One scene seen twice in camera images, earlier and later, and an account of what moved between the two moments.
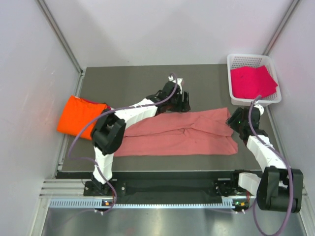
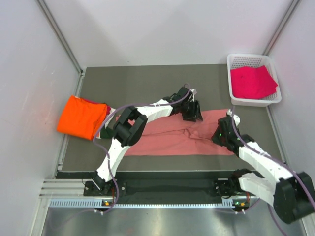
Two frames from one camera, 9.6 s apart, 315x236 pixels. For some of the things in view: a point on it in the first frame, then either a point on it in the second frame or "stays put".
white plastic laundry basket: x=237 y=60 stays put
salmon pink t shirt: x=200 y=132 stays put
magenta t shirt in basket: x=249 y=83 stays put
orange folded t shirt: x=78 y=113 stays put
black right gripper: x=232 y=121 → x=214 y=138
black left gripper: x=183 y=105 → x=194 y=113
